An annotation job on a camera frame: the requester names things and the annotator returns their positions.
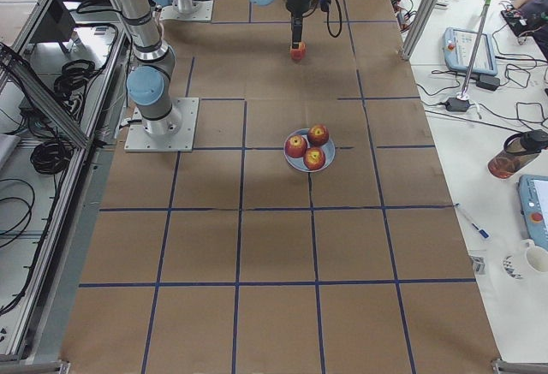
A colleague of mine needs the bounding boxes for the red yellow apple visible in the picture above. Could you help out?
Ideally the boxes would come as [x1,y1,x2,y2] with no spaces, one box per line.
[289,41,307,62]

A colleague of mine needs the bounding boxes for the red apple on plate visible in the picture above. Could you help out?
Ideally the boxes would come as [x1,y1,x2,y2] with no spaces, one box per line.
[303,147,326,171]
[284,134,308,158]
[307,124,330,147]

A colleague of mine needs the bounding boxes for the light blue plate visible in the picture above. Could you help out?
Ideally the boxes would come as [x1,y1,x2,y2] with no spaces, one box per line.
[283,128,336,173]

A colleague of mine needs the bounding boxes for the blue teach pendant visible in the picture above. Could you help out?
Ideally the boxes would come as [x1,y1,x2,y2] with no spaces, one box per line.
[518,175,547,249]
[443,27,498,76]

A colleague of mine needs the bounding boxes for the black power adapter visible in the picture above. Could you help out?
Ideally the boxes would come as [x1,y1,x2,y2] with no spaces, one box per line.
[444,97,470,113]

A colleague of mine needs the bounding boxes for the green tipped metal rod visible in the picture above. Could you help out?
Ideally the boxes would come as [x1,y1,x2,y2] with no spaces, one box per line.
[456,0,491,102]

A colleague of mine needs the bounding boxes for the brown water bottle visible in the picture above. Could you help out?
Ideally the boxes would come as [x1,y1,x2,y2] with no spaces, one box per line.
[487,129,547,179]

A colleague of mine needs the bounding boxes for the white blue pen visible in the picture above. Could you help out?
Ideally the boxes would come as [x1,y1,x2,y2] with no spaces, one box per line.
[455,203,490,240]

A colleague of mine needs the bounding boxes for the white mug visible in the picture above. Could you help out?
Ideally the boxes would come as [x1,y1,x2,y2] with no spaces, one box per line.
[521,239,548,273]

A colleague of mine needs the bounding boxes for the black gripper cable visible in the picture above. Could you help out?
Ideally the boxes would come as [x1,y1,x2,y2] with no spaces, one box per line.
[320,0,346,39]

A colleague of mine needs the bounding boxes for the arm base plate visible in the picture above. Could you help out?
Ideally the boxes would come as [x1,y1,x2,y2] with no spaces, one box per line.
[124,98,200,152]
[160,0,213,22]

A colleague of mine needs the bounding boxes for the aluminium frame post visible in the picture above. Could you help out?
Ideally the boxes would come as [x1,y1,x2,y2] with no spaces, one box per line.
[399,0,438,61]

